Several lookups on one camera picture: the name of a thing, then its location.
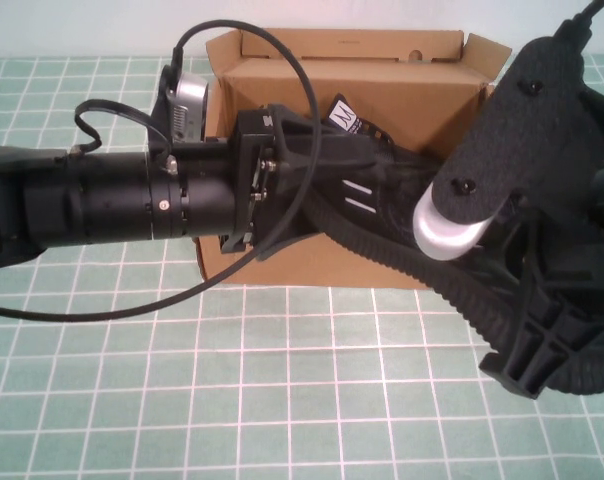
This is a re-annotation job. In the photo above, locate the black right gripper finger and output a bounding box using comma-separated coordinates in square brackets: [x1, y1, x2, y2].
[476, 199, 532, 304]

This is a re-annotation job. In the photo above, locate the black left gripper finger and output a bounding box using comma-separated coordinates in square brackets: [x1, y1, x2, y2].
[281, 130, 399, 172]
[254, 218, 333, 264]

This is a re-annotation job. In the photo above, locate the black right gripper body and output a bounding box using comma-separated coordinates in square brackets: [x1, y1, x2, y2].
[479, 84, 604, 401]

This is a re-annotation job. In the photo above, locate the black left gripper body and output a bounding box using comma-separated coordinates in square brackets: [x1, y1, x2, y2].
[219, 102, 333, 261]

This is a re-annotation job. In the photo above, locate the black mesh sneaker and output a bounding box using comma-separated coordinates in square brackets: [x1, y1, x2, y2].
[301, 144, 604, 399]
[324, 92, 408, 156]

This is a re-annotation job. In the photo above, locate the brown cardboard shoe box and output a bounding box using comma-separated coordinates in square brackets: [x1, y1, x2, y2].
[194, 28, 513, 291]

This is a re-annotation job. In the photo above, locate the green checked tablecloth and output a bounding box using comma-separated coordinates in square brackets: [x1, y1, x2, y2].
[0, 52, 604, 480]

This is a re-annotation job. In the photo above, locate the thick black camera cable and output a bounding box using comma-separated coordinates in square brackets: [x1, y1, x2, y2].
[0, 18, 317, 321]

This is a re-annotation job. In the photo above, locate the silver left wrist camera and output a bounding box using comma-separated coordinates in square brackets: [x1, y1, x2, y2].
[156, 63, 212, 147]

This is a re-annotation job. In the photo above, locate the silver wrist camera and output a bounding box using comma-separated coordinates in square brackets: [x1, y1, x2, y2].
[412, 192, 488, 262]
[156, 63, 212, 147]

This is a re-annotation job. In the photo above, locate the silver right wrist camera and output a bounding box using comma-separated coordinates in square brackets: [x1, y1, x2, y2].
[412, 192, 488, 262]

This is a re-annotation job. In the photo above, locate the black left camera mount plate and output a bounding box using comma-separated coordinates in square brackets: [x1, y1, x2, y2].
[148, 63, 178, 152]

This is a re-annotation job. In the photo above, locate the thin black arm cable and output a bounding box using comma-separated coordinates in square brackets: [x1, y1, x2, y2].
[73, 98, 178, 171]

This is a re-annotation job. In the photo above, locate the black right camera cable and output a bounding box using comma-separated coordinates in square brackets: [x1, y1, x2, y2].
[551, 0, 604, 41]

